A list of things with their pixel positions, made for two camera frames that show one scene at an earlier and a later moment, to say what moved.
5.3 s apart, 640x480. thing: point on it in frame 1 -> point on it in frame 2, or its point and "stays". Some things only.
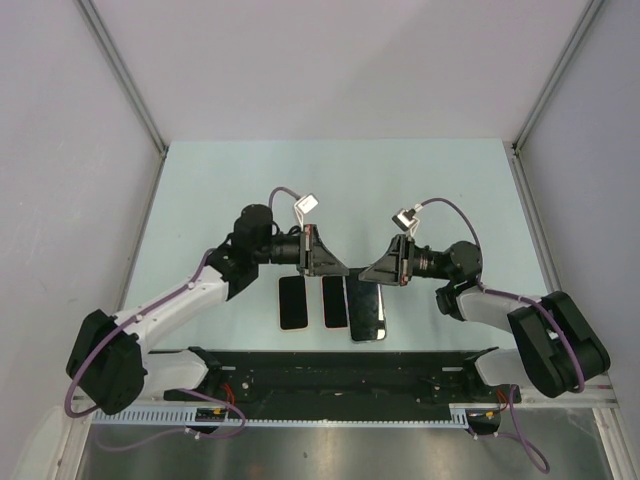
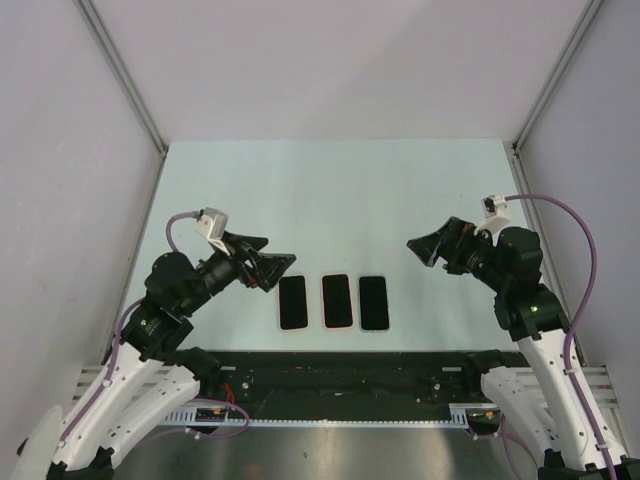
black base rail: x=295 y=379 stays
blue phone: x=293 y=302 stays
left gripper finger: x=324 y=260 -> x=271 y=267
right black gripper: x=396 y=266 -> x=448 y=243
